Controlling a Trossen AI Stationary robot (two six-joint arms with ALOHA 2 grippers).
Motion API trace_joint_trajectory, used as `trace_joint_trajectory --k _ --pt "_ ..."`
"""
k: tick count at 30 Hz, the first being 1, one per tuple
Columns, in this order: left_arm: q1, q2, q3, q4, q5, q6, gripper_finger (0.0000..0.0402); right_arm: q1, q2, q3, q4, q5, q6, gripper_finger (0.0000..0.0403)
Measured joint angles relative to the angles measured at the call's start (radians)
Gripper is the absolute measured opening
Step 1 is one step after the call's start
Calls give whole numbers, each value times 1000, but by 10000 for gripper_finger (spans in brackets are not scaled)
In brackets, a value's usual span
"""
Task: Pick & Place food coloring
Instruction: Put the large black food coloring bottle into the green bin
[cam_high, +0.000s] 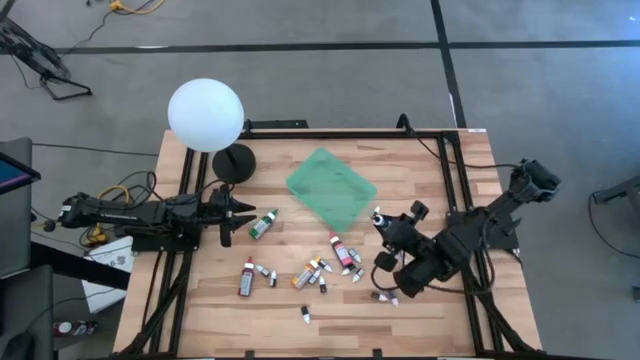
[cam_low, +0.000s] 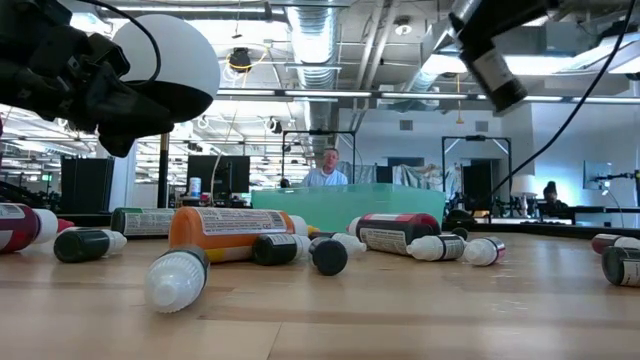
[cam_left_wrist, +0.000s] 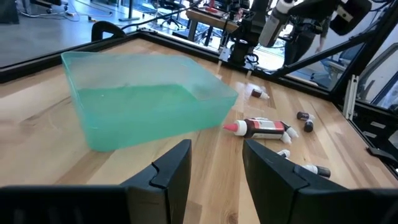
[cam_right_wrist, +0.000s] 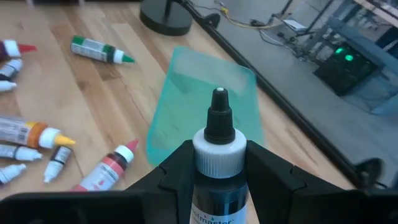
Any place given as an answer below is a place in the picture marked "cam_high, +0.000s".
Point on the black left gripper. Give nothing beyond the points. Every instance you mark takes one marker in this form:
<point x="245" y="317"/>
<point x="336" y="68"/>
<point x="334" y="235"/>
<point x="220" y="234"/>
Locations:
<point x="225" y="210"/>

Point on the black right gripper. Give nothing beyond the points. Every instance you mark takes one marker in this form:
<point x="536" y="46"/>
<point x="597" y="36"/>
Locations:
<point x="407" y="235"/>

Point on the black cap food coloring bottle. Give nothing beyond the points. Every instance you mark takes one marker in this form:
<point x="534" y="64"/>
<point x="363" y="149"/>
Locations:
<point x="378" y="220"/>

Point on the green cap food coloring bottle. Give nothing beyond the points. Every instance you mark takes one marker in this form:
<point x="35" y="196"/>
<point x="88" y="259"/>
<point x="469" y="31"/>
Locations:
<point x="262" y="225"/>

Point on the small blue label dropper bottle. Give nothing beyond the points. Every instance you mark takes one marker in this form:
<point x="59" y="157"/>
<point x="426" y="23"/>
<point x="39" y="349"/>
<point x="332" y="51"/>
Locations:
<point x="354" y="255"/>

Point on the pink cap food coloring bottle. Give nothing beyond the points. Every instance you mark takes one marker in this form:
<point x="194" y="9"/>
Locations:
<point x="341" y="251"/>

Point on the red cap food coloring bottle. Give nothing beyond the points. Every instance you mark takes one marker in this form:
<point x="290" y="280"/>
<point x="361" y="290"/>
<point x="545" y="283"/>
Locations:
<point x="246" y="280"/>

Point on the orange yellow cap coloring bottle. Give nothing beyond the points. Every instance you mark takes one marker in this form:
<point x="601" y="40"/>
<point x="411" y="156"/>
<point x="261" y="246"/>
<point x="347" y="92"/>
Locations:
<point x="304" y="275"/>

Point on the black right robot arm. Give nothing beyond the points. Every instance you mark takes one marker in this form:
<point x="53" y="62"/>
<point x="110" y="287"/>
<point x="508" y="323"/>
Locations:
<point x="500" y="205"/>

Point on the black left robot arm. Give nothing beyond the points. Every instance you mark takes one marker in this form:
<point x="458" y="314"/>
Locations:
<point x="140" y="212"/>

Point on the green translucent plastic tray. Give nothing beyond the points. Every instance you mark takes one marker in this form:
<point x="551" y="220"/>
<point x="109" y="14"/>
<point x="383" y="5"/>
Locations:
<point x="330" y="187"/>

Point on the small green label dropper bottle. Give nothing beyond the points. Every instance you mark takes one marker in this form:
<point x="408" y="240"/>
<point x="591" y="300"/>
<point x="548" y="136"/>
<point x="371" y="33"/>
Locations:
<point x="314" y="277"/>

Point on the white globe table lamp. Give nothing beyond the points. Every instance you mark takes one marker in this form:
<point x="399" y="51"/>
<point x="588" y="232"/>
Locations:
<point x="205" y="115"/>

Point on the white cardboard box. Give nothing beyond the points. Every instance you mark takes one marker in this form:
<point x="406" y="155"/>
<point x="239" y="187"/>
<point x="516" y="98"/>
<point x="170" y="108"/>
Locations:
<point x="105" y="290"/>

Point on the red white can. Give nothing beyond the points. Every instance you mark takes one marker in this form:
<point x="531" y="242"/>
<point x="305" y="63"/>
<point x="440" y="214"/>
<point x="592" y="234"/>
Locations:
<point x="75" y="328"/>

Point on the dark grey desk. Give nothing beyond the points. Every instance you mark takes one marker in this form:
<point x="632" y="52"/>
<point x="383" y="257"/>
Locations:
<point x="15" y="225"/>

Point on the black computer monitor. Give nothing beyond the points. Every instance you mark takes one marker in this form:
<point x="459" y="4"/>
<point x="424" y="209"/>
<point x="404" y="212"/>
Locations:
<point x="12" y="172"/>

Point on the black computer mouse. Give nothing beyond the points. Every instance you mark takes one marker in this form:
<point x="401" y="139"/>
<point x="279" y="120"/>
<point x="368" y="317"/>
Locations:
<point x="17" y="347"/>

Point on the black folded stand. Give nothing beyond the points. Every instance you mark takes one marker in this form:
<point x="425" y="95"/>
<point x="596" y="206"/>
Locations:
<point x="30" y="50"/>

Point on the black aluminium table frame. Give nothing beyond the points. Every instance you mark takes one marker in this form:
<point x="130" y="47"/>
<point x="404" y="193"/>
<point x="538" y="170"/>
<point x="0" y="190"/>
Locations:
<point x="325" y="134"/>

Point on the black clamp bracket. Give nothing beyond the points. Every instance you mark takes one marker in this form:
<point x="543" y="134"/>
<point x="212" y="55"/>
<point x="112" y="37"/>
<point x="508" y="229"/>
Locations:
<point x="249" y="354"/>
<point x="377" y="354"/>

